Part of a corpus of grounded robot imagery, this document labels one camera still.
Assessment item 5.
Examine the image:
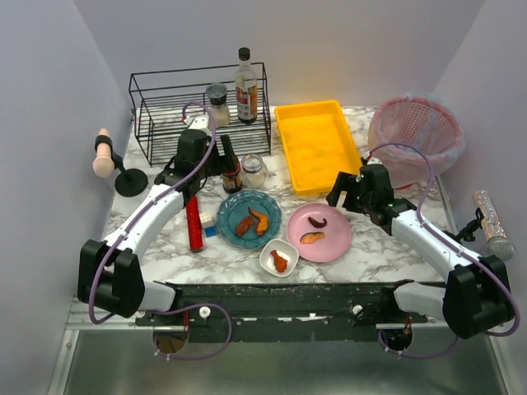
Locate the aluminium extrusion rail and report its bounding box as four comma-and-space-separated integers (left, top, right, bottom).
65, 295, 149, 330

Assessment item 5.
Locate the pink round plate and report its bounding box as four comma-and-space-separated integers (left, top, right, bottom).
286, 203, 352, 263

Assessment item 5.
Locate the grey cap salt grinder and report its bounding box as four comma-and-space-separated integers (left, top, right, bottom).
206, 83, 231, 128

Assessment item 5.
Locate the blue toy brick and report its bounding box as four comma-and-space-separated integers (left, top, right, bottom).
203, 225, 217, 238

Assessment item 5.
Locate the white toy brick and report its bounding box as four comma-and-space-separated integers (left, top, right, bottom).
199, 212, 215, 228

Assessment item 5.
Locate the yellow plastic tray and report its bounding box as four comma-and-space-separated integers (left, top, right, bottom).
274, 100, 361, 196

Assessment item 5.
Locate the clear glass salt jar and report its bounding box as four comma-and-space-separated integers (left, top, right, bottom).
241, 154, 268, 189

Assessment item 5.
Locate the black mounting base rail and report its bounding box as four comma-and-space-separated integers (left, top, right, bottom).
135, 281, 454, 343

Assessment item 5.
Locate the fried chicken drumstick toy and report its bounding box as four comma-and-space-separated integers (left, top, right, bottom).
271, 249, 289, 273

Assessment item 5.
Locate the dark sauce glass bottle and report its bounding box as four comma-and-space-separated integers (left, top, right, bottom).
235, 47, 258, 124

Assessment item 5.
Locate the octopus tentacle toy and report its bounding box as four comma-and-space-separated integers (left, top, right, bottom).
308, 216, 328, 229

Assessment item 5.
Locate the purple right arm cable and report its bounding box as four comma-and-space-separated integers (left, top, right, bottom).
366, 142, 521, 359

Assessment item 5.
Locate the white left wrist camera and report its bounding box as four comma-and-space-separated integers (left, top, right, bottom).
184, 115, 211, 135

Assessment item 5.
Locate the small white square dish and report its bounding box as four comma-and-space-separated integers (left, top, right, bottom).
259, 239, 300, 277

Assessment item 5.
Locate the glitter microphone on stand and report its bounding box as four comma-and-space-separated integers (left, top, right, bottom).
454, 189, 515, 262

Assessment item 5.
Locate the red cylindrical can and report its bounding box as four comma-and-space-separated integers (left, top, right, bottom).
185, 196, 203, 253

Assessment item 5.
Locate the pink mesh waste basket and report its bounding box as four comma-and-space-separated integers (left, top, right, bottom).
368, 94, 466, 188

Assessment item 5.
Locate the beige handle on black stand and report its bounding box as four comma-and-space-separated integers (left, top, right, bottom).
92, 128, 148, 198

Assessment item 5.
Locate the salmon slice toy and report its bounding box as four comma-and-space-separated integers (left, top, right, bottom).
300, 231, 325, 244

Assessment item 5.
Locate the teal glass plate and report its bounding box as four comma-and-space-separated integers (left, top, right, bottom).
216, 190, 282, 249

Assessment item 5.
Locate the brown grilled meat toy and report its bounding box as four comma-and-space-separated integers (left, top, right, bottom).
235, 216, 254, 238

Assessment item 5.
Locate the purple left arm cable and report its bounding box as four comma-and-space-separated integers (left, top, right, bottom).
87, 100, 233, 362

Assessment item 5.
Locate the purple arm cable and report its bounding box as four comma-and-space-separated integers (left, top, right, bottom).
87, 100, 233, 362
366, 142, 521, 359

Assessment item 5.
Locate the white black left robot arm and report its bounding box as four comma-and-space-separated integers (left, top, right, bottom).
77, 128, 237, 324

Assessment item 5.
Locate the red lid sauce jar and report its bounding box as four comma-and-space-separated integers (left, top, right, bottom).
221, 161, 243, 193

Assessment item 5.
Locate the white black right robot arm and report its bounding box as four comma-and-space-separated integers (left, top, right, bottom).
326, 164, 520, 339

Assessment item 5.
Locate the black wire rack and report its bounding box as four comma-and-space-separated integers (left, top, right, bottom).
128, 62, 272, 166

